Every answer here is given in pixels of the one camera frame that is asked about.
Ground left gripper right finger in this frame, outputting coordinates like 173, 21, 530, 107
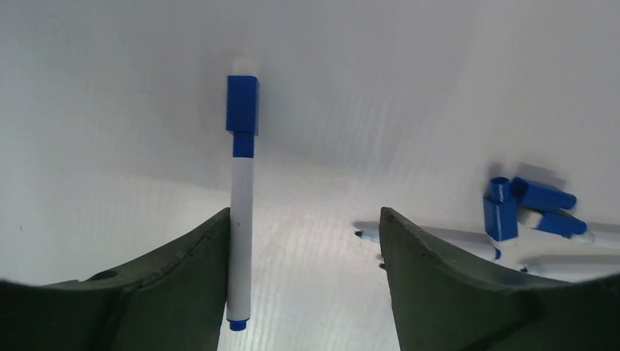
379, 207, 619, 350

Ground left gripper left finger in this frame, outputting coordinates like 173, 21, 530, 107
1, 209, 230, 350

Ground white marker pen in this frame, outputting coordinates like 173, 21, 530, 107
518, 255, 619, 282
352, 221, 380, 244
226, 157, 254, 331
421, 222, 620, 250
377, 254, 386, 270

